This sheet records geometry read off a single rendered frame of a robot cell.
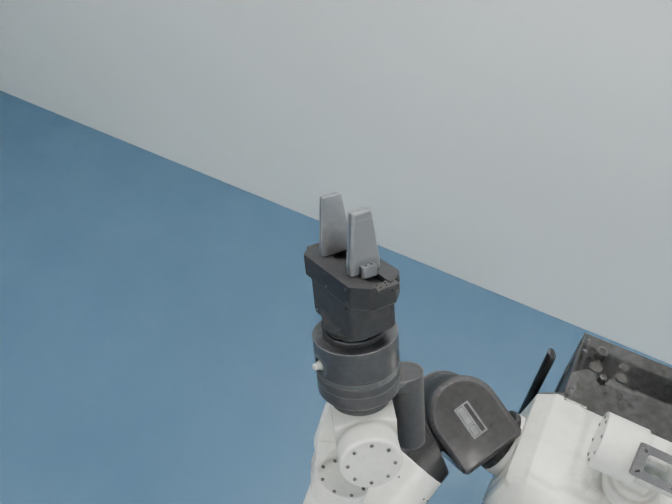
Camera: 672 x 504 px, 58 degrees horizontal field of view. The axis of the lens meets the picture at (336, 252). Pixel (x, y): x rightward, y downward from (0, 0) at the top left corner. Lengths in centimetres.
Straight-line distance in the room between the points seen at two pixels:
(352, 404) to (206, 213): 237
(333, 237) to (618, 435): 38
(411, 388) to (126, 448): 175
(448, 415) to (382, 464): 20
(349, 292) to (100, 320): 216
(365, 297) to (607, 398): 46
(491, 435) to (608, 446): 16
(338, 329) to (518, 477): 35
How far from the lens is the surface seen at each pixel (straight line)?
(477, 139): 217
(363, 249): 55
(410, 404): 67
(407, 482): 85
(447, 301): 257
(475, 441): 84
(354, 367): 60
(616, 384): 93
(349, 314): 56
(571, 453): 86
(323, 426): 74
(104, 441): 236
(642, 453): 75
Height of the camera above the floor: 202
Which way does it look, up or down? 48 degrees down
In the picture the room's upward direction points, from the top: straight up
